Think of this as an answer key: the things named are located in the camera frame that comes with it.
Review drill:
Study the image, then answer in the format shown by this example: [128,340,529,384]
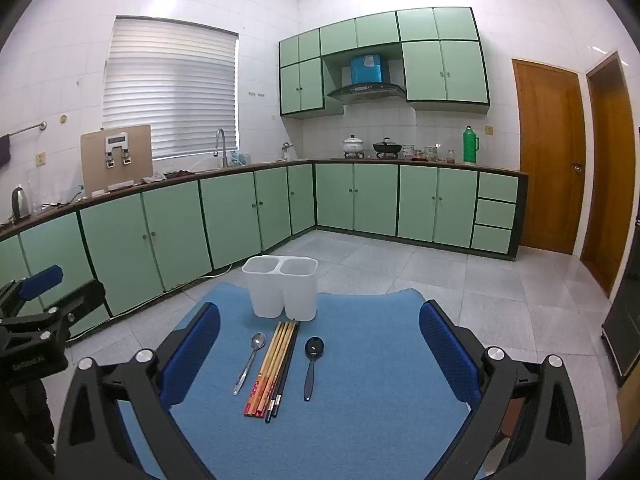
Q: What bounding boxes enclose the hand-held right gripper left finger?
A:
[56,301,222,480]

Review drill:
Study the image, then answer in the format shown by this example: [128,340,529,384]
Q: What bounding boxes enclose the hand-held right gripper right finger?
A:
[419,299,587,480]

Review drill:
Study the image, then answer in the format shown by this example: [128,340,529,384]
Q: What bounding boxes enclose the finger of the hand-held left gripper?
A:
[0,265,65,318]
[30,279,112,341]

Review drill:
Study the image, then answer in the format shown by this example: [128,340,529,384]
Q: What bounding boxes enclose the metal spoon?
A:
[232,332,267,396]

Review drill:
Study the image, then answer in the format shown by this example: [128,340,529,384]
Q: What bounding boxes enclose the bamboo chopstick red end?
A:
[248,321,287,417]
[259,321,296,419]
[254,321,292,418]
[243,321,282,416]

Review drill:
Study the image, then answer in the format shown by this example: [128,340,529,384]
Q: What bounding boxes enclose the black chopstick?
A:
[265,321,299,422]
[271,322,301,418]

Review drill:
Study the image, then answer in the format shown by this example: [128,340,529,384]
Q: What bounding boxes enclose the white double utensil holder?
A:
[242,255,319,322]

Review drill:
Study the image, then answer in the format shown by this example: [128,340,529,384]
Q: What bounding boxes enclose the black spoon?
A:
[303,336,326,402]

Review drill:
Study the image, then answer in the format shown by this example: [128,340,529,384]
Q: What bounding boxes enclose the electric kettle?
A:
[11,186,31,221]

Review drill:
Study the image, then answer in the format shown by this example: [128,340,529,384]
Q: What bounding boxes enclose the blue table mat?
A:
[117,281,486,480]

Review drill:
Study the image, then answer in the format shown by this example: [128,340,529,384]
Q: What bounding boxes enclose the green lower cabinets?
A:
[0,159,530,346]

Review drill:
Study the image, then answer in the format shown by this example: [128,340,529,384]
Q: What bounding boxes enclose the green cabinets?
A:
[0,159,530,346]
[278,7,491,120]

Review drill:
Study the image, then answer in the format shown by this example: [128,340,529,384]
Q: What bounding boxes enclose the black cabinet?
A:
[601,250,640,388]

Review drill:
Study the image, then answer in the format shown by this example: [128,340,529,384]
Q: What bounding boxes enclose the green thermos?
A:
[462,126,481,165]

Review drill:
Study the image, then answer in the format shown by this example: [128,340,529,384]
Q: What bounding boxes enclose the black wok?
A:
[372,137,403,157]

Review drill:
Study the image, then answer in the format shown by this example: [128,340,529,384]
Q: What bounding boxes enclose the wooden door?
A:
[580,51,640,298]
[511,58,587,256]

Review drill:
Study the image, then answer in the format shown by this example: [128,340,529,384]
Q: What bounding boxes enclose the white window blind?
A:
[102,16,240,161]

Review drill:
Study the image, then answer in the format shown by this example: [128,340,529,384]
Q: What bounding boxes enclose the range hood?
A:
[326,65,407,106]

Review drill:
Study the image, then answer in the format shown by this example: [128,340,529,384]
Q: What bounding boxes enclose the green upper cabinets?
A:
[278,7,491,120]

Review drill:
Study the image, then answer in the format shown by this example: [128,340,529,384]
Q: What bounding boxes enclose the blue hood cover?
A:
[350,53,386,84]

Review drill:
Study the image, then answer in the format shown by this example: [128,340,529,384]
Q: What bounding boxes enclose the white cable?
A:
[165,264,232,293]

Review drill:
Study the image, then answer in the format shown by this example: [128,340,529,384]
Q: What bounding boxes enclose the metal towel rail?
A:
[7,121,48,138]

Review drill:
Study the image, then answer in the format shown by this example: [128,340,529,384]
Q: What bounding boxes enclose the white plastic bracket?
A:
[103,135,132,167]

